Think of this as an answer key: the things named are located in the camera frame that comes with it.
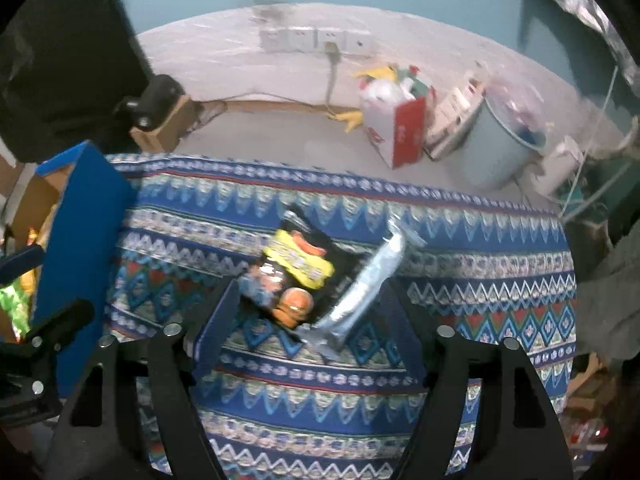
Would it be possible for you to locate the cardboard box with blue rim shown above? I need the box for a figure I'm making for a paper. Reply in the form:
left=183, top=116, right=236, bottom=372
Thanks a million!
left=0, top=141, right=139, bottom=402

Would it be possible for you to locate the black round device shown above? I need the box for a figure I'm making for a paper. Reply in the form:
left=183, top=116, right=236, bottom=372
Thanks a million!
left=114, top=74, right=184, bottom=129

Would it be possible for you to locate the stack of white boxes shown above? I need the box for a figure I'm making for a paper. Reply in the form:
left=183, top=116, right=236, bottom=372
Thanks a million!
left=424, top=77, right=487, bottom=162

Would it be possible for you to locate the small brown cardboard box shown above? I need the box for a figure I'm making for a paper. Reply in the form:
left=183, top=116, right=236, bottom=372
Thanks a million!
left=130, top=95, right=207, bottom=154

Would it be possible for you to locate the pale blue bucket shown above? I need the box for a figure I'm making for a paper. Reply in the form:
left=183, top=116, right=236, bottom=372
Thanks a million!
left=462, top=82, right=549, bottom=192

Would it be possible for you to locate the green cord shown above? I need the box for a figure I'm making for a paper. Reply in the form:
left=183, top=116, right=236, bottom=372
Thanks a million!
left=559, top=60, right=627, bottom=222

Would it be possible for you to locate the silver snack packet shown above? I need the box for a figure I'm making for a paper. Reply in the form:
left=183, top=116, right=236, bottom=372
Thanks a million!
left=298, top=217, right=427, bottom=364

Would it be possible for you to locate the black snack packet yellow label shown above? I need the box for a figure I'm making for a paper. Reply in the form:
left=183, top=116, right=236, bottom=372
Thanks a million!
left=239, top=205, right=368, bottom=334

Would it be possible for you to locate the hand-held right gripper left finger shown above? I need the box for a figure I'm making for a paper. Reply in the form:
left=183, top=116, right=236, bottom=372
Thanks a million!
left=47, top=277, right=241, bottom=480

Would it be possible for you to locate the dark cloth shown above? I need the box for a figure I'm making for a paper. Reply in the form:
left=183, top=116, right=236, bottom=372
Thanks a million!
left=0, top=0, right=157, bottom=166

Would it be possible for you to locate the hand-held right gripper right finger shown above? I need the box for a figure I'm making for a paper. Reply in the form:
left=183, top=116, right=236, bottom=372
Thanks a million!
left=382, top=280, right=573, bottom=480

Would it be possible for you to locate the white wall socket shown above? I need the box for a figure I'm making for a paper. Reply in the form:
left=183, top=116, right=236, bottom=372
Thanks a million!
left=345, top=31, right=373, bottom=56
left=287, top=29, right=317, bottom=53
left=259, top=29, right=288, bottom=53
left=316, top=29, right=346, bottom=54

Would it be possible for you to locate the grey plug with cable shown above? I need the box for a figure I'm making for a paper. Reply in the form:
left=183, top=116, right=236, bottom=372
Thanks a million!
left=322, top=43, right=345, bottom=112

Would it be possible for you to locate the grey cloth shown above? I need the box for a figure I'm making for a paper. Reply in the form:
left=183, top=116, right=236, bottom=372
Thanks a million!
left=564, top=220, right=640, bottom=362

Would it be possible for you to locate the yellow plastic item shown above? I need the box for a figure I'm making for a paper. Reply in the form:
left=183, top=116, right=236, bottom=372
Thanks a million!
left=324, top=108, right=364, bottom=134

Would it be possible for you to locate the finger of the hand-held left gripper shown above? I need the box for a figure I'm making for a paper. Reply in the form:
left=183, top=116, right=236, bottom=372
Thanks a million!
left=0, top=244, right=45, bottom=287
left=22, top=299, right=96, bottom=362

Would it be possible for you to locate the blue patterned tablecloth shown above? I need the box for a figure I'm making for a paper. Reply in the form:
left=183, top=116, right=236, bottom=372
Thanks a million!
left=102, top=154, right=579, bottom=480

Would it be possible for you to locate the red and white carton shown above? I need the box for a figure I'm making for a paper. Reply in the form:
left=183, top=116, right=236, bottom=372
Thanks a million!
left=352, top=62, right=437, bottom=170

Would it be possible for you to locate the green snack packet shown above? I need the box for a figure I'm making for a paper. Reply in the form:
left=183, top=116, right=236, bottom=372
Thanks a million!
left=0, top=270, right=37, bottom=342

